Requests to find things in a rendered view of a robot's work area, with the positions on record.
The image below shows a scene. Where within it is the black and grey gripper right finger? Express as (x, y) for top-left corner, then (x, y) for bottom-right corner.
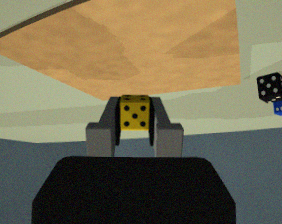
(148, 97), (184, 157)

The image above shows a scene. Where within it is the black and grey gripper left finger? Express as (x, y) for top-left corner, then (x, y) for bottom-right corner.
(85, 96), (121, 157)

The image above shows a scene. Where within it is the black die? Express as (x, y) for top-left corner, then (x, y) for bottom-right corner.
(257, 72), (282, 103)

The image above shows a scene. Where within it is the yellow die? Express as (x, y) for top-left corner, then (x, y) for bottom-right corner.
(120, 95), (150, 130)

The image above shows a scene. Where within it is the tan mat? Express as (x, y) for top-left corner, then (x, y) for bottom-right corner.
(0, 0), (241, 101)

